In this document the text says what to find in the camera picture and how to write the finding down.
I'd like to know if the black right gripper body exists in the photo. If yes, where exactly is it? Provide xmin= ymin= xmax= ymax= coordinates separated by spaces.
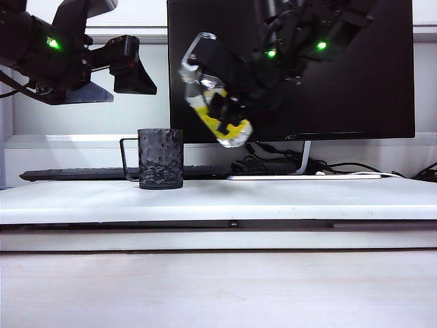
xmin=234 ymin=30 xmax=309 ymax=111

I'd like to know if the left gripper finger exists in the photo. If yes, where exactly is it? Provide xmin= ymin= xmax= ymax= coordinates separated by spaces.
xmin=44 ymin=81 xmax=114 ymax=105
xmin=109 ymin=33 xmax=158 ymax=96

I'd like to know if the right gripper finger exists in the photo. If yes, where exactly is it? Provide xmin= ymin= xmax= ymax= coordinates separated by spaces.
xmin=208 ymin=92 xmax=247 ymax=135
xmin=180 ymin=32 xmax=246 ymax=90

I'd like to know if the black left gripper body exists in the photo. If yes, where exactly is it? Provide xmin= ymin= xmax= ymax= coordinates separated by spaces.
xmin=29 ymin=16 xmax=111 ymax=105

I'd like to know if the clear bottle with yellow label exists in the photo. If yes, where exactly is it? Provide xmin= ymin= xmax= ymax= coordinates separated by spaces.
xmin=178 ymin=63 xmax=254 ymax=149

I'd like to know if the black power adapter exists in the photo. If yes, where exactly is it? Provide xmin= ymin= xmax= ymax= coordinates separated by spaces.
xmin=231 ymin=155 xmax=300 ymax=176

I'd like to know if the black computer keyboard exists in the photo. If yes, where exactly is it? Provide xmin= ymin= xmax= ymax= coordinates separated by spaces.
xmin=18 ymin=165 xmax=233 ymax=183

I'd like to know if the silver monitor stand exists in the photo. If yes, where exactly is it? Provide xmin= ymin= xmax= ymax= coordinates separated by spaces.
xmin=288 ymin=140 xmax=312 ymax=176

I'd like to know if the black computer monitor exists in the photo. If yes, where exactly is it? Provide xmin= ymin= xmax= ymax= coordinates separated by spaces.
xmin=166 ymin=0 xmax=416 ymax=144

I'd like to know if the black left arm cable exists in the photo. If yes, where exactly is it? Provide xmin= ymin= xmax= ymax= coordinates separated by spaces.
xmin=0 ymin=66 xmax=38 ymax=100

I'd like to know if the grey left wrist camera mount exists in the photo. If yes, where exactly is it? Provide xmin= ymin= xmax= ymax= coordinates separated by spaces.
xmin=51 ymin=0 xmax=119 ymax=35

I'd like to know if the black monitor cable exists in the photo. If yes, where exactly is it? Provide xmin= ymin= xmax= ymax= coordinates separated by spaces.
xmin=245 ymin=142 xmax=301 ymax=161

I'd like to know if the black textured cup with handle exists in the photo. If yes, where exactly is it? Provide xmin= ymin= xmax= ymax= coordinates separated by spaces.
xmin=119 ymin=128 xmax=184 ymax=191

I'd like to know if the long black desk cable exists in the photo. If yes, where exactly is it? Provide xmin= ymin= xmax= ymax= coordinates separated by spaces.
xmin=307 ymin=159 xmax=408 ymax=179

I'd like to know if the thin black cable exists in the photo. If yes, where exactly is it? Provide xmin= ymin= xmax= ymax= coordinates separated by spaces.
xmin=409 ymin=162 xmax=437 ymax=181

